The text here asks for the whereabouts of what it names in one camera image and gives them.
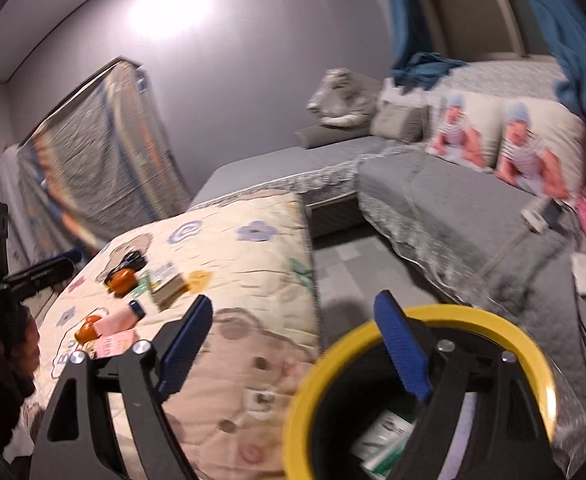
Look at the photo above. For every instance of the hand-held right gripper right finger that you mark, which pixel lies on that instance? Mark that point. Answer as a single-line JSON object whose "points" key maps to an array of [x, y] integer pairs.
{"points": [[403, 345]]}

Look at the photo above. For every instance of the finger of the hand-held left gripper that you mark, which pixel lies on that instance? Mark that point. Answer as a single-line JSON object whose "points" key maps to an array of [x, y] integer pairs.
{"points": [[43, 272]]}

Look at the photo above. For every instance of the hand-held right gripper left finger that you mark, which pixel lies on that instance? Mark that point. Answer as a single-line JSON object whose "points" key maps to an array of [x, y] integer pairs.
{"points": [[183, 355]]}

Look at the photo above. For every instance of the pink box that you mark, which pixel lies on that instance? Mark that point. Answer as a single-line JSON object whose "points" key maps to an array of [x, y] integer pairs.
{"points": [[115, 345]]}

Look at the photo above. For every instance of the orange snack wrapper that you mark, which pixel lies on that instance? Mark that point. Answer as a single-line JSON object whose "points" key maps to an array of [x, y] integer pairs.
{"points": [[87, 331], [123, 282]]}

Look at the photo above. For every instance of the pink bottle with blue cap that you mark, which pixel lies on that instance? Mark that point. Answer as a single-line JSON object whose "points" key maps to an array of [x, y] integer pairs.
{"points": [[118, 321]]}

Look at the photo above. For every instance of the green white packet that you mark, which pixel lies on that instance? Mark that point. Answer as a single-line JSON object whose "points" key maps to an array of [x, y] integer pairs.
{"points": [[165, 282], [383, 440]]}

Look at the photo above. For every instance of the large black plastic bag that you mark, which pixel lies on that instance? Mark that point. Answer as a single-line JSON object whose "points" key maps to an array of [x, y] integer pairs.
{"points": [[128, 259]]}

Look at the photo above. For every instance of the yellow-rimmed black trash bin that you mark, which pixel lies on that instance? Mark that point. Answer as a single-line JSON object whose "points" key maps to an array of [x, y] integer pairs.
{"points": [[313, 390]]}

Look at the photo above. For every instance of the person's left hand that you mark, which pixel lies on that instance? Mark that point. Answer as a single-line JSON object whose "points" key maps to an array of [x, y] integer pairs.
{"points": [[28, 355]]}

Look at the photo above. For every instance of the plain grey hanging cloth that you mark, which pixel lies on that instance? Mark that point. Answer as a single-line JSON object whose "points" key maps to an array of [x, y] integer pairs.
{"points": [[10, 185]]}

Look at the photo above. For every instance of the cream bear print blanket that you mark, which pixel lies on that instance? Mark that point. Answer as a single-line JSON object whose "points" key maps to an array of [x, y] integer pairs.
{"points": [[253, 270]]}

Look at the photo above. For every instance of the striped grey sheet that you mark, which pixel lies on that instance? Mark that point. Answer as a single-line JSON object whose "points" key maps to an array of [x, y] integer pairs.
{"points": [[103, 150]]}

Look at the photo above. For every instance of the grey quilted sofa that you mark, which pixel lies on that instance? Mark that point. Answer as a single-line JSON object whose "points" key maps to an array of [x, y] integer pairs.
{"points": [[448, 210]]}

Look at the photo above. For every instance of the white power adapter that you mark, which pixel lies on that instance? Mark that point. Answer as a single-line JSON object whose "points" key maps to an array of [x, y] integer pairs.
{"points": [[540, 215]]}

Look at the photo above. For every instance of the grey sofa bed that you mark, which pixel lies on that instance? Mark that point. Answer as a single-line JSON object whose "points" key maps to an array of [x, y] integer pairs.
{"points": [[273, 170]]}

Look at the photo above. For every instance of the baby print pillow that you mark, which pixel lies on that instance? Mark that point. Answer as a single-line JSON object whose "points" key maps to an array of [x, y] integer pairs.
{"points": [[538, 155], [465, 135]]}

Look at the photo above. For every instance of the grey bolster pillow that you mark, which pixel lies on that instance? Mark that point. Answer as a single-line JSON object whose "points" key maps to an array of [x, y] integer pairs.
{"points": [[323, 136]]}

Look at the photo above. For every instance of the grey square cushion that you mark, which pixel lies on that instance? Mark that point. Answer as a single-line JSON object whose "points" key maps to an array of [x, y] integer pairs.
{"points": [[398, 120]]}

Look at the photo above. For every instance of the white tiger plush toy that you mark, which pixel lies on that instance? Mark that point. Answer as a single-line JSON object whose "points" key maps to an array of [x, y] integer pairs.
{"points": [[343, 100]]}

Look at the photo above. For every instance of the blue curtain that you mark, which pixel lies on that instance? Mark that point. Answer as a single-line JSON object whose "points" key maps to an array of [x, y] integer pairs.
{"points": [[573, 60], [408, 20]]}

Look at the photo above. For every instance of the metal frame window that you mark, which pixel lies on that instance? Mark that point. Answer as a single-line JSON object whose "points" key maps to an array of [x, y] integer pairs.
{"points": [[463, 5]]}

